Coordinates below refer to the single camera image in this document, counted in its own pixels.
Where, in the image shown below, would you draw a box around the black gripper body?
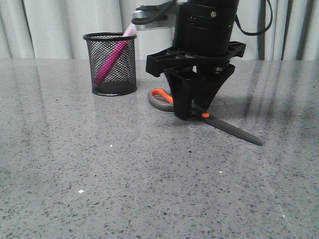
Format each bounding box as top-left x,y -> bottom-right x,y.
146,0 -> 246,77

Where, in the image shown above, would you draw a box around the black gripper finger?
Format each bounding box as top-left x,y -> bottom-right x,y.
165,70 -> 204,120
193,63 -> 235,111

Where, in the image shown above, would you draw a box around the grey and orange scissors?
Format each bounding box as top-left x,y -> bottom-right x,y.
148,88 -> 263,146

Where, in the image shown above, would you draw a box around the pink highlighter pen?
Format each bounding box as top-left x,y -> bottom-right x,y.
93,23 -> 136,86

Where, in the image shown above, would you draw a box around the black mesh pen holder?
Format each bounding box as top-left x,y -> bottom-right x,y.
83,32 -> 137,96

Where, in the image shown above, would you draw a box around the light grey curtain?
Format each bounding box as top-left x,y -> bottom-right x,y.
0,0 -> 319,60

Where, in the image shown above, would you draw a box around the black cable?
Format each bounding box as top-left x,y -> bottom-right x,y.
235,0 -> 273,36

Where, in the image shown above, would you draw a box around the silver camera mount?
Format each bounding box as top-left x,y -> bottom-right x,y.
131,0 -> 187,31

